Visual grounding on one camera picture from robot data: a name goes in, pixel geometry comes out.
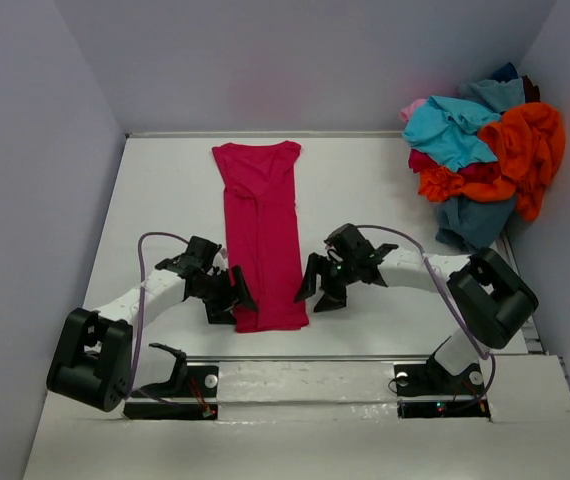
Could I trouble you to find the magenta t-shirt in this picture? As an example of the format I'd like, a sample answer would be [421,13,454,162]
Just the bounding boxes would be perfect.
[212,141,309,333]

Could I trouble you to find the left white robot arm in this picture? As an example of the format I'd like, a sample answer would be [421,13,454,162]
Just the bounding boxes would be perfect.
[46,258,258,412]

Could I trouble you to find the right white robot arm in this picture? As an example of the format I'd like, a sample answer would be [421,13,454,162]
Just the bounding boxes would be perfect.
[294,243,539,397]

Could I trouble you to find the slate blue t-shirt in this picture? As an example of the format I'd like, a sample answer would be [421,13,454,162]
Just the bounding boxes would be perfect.
[435,195,517,253]

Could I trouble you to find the pink t-shirt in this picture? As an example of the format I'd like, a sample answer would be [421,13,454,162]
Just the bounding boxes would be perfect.
[399,98,426,124]

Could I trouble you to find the red t-shirt in pile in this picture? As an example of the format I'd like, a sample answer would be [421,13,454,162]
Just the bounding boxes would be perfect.
[408,149,500,183]

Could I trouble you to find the cyan t-shirt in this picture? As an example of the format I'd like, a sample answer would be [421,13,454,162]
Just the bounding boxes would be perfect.
[402,96,501,170]

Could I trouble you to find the orange t-shirt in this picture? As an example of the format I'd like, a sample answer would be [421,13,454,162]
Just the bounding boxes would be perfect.
[418,102,566,222]

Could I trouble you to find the grey-blue t-shirt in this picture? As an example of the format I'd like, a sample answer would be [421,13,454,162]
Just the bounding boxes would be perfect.
[457,78,526,114]

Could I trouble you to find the dark blue t-shirt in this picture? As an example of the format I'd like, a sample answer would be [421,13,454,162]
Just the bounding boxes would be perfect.
[489,62,519,83]

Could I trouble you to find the maroon t-shirt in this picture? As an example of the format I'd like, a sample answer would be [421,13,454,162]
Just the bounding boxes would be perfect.
[521,75,541,103]

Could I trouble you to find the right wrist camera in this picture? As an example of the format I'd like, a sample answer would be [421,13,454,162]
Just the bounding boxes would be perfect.
[324,223,399,266]

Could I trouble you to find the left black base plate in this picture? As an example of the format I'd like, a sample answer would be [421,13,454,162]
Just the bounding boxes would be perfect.
[122,364,219,421]

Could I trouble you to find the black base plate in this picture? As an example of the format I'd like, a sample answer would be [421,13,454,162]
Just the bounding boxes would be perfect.
[122,364,219,421]
[388,363,491,419]

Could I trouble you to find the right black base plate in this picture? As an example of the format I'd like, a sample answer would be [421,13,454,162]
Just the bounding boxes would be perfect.
[388,363,491,419]

